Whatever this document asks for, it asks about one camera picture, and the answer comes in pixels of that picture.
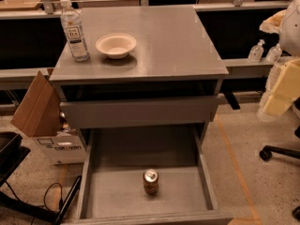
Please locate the orange soda can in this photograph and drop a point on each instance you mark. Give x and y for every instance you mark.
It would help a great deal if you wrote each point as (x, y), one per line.
(150, 181)

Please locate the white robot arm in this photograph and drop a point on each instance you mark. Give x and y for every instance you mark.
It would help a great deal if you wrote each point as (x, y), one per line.
(282, 88)

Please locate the grey drawer cabinet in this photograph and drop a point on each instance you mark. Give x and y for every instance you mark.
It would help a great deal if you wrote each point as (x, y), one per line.
(174, 57)

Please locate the closed grey top drawer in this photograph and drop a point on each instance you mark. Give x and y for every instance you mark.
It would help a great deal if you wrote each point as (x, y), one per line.
(140, 112)

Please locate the open grey middle drawer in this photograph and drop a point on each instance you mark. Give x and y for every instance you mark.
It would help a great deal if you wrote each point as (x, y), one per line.
(112, 190)

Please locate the white paper bowl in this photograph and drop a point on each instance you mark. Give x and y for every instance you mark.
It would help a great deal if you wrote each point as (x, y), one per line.
(116, 46)

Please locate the cardboard box with flaps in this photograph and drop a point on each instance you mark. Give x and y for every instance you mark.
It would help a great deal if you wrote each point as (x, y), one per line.
(40, 118)

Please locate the clear plastic water bottle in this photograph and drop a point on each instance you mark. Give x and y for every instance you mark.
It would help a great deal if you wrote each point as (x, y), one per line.
(72, 25)

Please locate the left sanitizer pump bottle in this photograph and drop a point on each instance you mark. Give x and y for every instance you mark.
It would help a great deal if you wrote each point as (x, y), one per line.
(256, 52)

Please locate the sanitizer pump bottle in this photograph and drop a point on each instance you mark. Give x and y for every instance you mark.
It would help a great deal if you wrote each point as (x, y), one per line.
(274, 54)
(256, 52)

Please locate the black office chair base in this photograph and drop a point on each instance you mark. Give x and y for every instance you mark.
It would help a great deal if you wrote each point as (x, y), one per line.
(267, 151)

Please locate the right sanitizer pump bottle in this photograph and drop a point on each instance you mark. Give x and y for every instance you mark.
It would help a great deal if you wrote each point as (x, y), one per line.
(274, 54)

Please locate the black bin at left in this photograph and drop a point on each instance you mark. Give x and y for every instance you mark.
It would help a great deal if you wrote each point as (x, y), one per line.
(11, 154)

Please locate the grey metal rail shelf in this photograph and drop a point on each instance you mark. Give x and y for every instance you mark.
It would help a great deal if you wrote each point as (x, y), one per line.
(33, 41)

